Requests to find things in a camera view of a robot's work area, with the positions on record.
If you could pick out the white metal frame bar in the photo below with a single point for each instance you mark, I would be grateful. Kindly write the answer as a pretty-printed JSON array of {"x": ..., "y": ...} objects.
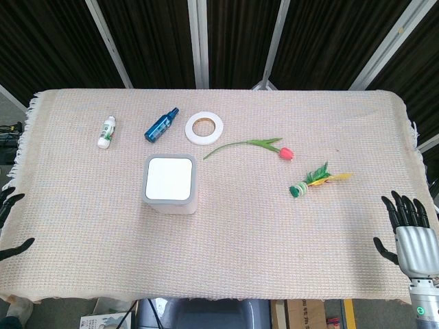
[
  {"x": 109, "y": 42},
  {"x": 272, "y": 44},
  {"x": 199, "y": 42},
  {"x": 389, "y": 44}
]

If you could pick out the white printed box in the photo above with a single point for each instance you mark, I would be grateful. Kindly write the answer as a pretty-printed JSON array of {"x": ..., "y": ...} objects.
[{"x": 103, "y": 320}]

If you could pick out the blue spray bottle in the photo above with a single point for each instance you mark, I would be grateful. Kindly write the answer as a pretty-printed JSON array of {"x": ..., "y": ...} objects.
[{"x": 161, "y": 125}]

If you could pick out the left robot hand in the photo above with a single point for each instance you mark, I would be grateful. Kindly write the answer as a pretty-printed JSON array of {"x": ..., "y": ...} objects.
[{"x": 10, "y": 251}]

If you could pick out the green yellow feather shuttlecock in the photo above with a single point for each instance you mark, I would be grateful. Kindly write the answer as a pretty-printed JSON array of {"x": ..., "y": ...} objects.
[{"x": 313, "y": 181}]

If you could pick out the white small trash bin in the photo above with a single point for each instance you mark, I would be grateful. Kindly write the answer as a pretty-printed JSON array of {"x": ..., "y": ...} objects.
[{"x": 170, "y": 183}]

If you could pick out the black curtain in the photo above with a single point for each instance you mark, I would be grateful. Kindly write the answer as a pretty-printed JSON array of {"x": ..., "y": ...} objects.
[{"x": 240, "y": 37}]

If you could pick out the artificial red tulip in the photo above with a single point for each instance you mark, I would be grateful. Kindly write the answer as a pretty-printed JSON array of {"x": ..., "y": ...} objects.
[{"x": 260, "y": 145}]

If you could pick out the small white bottle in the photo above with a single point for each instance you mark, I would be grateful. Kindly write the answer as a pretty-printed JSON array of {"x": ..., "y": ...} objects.
[{"x": 107, "y": 132}]

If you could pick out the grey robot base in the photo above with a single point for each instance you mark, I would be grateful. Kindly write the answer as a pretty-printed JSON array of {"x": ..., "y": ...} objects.
[{"x": 202, "y": 313}]

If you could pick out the white tape roll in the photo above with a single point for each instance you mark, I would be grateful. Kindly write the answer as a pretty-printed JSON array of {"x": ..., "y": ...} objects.
[{"x": 204, "y": 128}]

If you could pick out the beige woven tablecloth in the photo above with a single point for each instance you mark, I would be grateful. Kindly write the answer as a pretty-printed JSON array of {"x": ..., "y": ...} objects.
[{"x": 240, "y": 240}]

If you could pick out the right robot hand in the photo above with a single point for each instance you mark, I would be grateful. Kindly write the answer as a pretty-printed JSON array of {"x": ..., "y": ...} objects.
[{"x": 415, "y": 245}]

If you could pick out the brown cardboard box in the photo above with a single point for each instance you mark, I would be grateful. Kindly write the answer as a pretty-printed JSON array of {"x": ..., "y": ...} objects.
[{"x": 302, "y": 313}]

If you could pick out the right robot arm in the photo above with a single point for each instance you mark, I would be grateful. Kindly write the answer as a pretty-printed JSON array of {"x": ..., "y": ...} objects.
[{"x": 425, "y": 303}]

